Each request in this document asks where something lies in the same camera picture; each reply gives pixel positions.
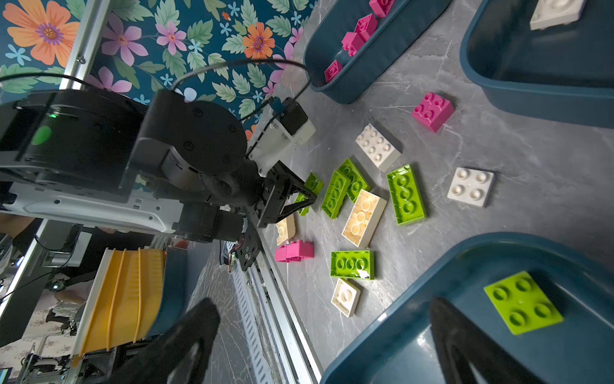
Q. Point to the white long brick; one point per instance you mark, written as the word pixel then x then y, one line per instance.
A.
pixel 286 230
pixel 377 147

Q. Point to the middle teal bin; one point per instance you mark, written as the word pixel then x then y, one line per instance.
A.
pixel 562 74

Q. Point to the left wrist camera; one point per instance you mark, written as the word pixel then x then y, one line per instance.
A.
pixel 289 126

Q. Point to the right teal bin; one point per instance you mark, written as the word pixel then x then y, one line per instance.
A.
pixel 400 346

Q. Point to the white small brick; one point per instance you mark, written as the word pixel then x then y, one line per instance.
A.
pixel 346 296
pixel 471 186

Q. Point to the teal bin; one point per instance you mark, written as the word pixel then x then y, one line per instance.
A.
pixel 562 74
pixel 400 346
pixel 405 23

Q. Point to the left teal bin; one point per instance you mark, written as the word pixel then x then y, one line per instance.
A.
pixel 405 23

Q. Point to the pink long brick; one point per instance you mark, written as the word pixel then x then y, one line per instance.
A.
pixel 352 43
pixel 294 252

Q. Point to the white long brick bottom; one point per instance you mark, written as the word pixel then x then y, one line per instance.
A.
pixel 286 230

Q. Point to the green flat brick centre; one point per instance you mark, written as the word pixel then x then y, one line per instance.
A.
pixel 357 181

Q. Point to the white small brick lower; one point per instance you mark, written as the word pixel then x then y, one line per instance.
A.
pixel 346 296

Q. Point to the yellow ribbed panel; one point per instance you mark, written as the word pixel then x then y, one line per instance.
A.
pixel 124 300

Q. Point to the white square brick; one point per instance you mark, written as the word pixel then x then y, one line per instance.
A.
pixel 551 13

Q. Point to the pink brick near bins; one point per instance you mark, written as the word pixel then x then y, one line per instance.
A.
pixel 433 111

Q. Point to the pink long brick bottom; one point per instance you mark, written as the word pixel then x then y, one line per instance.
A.
pixel 294 252

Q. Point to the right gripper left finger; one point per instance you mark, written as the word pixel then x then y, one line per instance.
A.
pixel 181 355

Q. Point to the green small square brick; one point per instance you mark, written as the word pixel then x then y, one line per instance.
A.
pixel 522 305

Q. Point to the green long brick lower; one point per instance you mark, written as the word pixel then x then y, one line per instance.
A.
pixel 353 265

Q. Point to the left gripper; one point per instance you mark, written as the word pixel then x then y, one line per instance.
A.
pixel 281 194

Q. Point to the green long brick centre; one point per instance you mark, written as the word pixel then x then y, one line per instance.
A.
pixel 335 194

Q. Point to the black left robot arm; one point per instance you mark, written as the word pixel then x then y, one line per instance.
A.
pixel 181 168

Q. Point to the white long brick top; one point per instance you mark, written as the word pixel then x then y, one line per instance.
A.
pixel 377 147

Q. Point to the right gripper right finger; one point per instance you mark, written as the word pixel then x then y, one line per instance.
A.
pixel 464 349

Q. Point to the cream long brick centre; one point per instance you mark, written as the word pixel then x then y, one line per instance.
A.
pixel 364 218

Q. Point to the green long brick right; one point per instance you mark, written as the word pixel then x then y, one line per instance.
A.
pixel 406 196

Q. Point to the white small brick right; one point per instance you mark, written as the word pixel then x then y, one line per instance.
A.
pixel 471 186

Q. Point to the pink small brick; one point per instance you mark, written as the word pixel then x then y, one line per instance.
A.
pixel 381 8
pixel 366 27
pixel 332 71

